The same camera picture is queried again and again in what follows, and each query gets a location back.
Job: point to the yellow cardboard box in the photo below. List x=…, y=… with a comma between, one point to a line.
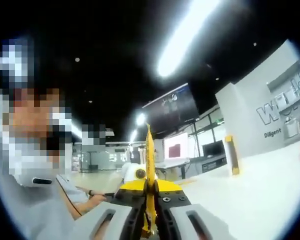
x=233, y=155

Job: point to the black monitor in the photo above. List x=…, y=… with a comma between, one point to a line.
x=213, y=148

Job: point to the white chest device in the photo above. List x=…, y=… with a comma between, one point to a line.
x=22, y=181

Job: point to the yellow coffee pouch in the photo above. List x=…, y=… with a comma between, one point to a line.
x=150, y=155

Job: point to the person's left hand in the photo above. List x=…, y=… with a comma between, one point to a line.
x=98, y=199

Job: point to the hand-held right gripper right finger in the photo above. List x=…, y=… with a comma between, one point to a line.
x=180, y=225

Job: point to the grey metal shelf rack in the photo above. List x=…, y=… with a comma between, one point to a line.
x=290, y=140

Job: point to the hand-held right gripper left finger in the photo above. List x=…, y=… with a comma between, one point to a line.
x=97, y=225

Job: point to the row of white storage bins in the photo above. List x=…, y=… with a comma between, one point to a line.
x=293, y=127

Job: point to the person's grey shirt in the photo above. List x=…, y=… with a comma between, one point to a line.
x=40, y=215

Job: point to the long ceiling light strip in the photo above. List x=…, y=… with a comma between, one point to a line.
x=180, y=45

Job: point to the hanging dark display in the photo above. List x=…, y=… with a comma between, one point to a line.
x=170, y=110

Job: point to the black labelled box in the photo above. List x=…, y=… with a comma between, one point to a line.
x=213, y=165

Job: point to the yellow strip tool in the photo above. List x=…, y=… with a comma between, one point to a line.
x=186, y=182

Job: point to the ceiling projector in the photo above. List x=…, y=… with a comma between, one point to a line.
x=109, y=132

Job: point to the side desk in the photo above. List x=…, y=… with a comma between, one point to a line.
x=183, y=172

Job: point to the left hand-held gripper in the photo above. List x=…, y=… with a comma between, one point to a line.
x=132, y=172

